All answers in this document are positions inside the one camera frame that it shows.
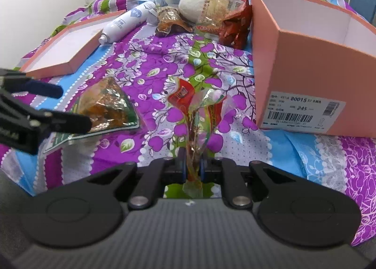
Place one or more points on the pink box lid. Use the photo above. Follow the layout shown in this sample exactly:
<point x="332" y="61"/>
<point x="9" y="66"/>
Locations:
<point x="67" y="49"/>

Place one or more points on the purple floral striped blanket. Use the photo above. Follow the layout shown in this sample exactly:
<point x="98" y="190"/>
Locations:
<point x="182" y="52"/>

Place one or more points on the yellow red clear snack packet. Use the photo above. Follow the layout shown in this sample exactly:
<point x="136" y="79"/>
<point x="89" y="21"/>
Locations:
<point x="191" y="116"/>

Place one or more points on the pink cardboard box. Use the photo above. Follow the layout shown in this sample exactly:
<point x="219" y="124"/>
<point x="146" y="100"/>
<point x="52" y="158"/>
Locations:
<point x="293" y="66"/>

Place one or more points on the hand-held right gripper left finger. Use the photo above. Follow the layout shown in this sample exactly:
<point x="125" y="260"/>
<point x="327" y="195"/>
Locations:
<point x="182" y="167"/>

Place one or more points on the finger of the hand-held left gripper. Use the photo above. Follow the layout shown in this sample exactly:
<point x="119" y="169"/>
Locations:
<point x="44" y="88"/>
<point x="67" y="123"/>

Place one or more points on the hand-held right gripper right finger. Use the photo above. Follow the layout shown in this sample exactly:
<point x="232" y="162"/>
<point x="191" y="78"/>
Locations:
<point x="203" y="169"/>

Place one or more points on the white spray bottle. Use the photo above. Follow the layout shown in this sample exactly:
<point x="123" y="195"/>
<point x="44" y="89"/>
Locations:
<point x="126" y="21"/>

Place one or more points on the brown snack clear packet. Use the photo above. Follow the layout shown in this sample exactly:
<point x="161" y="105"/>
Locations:
<point x="167" y="19"/>

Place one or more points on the green snack packet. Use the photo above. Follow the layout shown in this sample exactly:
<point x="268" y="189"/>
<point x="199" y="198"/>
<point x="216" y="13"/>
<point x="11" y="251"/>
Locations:
<point x="108" y="107"/>

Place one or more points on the clear red label snack packet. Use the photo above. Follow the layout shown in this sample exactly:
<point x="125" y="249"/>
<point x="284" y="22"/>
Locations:
<point x="217" y="8"/>

